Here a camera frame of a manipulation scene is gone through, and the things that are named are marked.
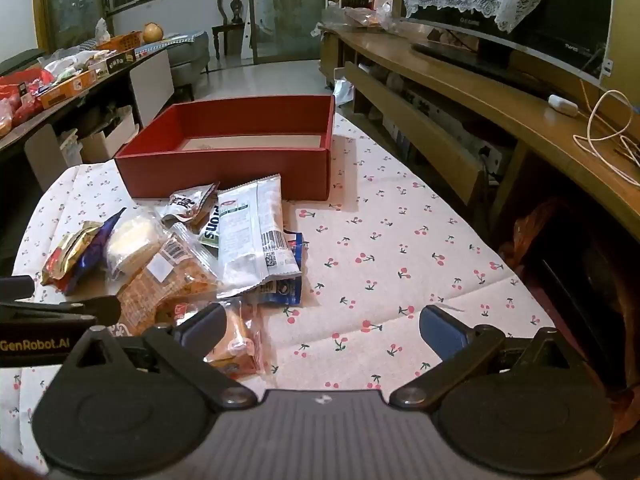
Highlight gold red snack packet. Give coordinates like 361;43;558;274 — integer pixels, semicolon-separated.
41;220;104;289

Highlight white charger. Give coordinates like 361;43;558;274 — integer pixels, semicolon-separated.
547;93;581;119

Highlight clear plastic bag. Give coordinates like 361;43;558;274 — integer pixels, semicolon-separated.
319;0;402;37

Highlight red cardboard box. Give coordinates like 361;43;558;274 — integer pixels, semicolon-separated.
114;94;336;201

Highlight clear packet with white cake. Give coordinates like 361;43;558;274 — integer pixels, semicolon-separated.
103;208;166;281

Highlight dark wooden chair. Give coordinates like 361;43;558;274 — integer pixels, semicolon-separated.
210;0;251;59

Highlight green white snack packet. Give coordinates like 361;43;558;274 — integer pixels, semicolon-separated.
197;194;224;252

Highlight clear packet with orange crackers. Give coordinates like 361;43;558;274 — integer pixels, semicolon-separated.
117;224;221;337

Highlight small grey snack packet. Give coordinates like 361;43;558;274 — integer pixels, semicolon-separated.
158;182;221;226

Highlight dark blue snack packet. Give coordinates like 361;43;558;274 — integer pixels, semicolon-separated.
63;208;126;296

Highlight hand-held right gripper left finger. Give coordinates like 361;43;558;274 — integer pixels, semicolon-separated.
60;303;259;409

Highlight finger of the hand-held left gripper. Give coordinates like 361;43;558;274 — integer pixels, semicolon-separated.
0;294;123;329
0;275;36;302

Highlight long white snack packet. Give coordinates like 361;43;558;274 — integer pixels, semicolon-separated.
216;173;304;299

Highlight orange basket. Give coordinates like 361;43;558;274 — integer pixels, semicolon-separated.
97;31;144;54

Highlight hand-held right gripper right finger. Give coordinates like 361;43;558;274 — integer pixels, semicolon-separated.
390;304;589;409

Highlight orange plastic bag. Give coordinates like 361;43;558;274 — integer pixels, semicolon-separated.
499;199;577;272

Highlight pile of snack packets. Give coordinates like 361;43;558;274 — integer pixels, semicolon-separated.
0;47;139;139

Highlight wooden television stand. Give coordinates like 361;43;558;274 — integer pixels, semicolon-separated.
319;24;640;242

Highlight white cable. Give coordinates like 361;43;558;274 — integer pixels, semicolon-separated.
572;80;640;187

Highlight flat screen television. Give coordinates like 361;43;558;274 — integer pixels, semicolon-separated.
392;0;616;97

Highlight orange bread packet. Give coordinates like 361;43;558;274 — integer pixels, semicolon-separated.
155;297;266;379

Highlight white plastic bag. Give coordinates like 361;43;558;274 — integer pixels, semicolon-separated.
332;77;356;107

